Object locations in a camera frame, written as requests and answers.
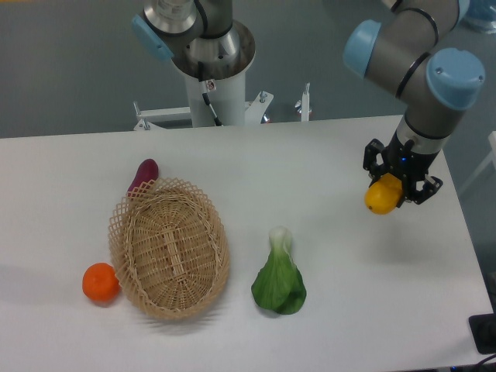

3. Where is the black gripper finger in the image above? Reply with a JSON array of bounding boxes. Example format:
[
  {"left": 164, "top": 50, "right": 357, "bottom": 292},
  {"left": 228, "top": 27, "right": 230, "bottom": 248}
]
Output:
[
  {"left": 363, "top": 139, "right": 387, "bottom": 187},
  {"left": 397, "top": 174, "right": 443, "bottom": 208}
]

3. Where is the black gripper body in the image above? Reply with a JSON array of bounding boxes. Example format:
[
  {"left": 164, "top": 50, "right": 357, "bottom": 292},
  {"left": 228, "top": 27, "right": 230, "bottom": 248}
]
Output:
[{"left": 387, "top": 133, "right": 439, "bottom": 189}]

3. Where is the yellow mango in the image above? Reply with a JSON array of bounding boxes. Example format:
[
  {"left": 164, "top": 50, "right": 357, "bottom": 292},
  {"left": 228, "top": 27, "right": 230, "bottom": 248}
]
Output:
[{"left": 364, "top": 174, "right": 403, "bottom": 215}]

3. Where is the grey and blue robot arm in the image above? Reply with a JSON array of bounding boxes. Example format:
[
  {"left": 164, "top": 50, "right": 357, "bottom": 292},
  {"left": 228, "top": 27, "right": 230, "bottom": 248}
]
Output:
[{"left": 132, "top": 1, "right": 485, "bottom": 214}]

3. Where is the black device at table edge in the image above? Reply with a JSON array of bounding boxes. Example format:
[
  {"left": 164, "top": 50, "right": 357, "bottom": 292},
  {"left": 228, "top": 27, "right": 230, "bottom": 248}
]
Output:
[{"left": 468, "top": 313, "right": 495, "bottom": 354}]

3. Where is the green bok choy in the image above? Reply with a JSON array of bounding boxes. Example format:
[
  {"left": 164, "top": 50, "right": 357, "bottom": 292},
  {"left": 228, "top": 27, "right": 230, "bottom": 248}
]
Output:
[{"left": 251, "top": 226, "right": 307, "bottom": 315}]

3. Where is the blue object top right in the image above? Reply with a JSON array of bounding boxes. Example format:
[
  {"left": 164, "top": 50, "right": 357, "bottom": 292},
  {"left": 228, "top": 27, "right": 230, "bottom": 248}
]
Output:
[{"left": 463, "top": 0, "right": 495, "bottom": 34}]

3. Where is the purple eggplant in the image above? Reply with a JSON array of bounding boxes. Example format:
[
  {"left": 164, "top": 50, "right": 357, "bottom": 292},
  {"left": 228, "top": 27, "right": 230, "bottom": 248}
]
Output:
[{"left": 127, "top": 159, "right": 159, "bottom": 195}]

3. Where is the woven wicker basket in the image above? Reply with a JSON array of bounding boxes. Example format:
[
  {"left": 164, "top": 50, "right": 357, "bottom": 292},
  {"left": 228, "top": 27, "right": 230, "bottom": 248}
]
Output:
[{"left": 108, "top": 178, "right": 229, "bottom": 320}]

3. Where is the orange tangerine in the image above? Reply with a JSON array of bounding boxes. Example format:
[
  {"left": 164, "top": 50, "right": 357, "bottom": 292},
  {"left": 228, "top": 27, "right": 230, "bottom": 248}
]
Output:
[{"left": 81, "top": 263, "right": 120, "bottom": 302}]

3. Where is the white frame at right edge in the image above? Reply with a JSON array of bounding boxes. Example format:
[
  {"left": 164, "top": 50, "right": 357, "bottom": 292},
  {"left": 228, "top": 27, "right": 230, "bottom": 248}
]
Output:
[{"left": 458, "top": 131, "right": 495, "bottom": 198}]

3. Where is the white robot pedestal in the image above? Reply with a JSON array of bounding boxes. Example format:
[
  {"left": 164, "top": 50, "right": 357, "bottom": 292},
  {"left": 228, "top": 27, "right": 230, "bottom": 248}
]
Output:
[{"left": 133, "top": 19, "right": 313, "bottom": 132}]

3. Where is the black cable on pedestal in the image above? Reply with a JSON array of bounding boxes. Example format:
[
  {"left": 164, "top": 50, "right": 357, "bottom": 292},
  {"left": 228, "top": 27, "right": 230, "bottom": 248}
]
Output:
[{"left": 196, "top": 60, "right": 225, "bottom": 127}]

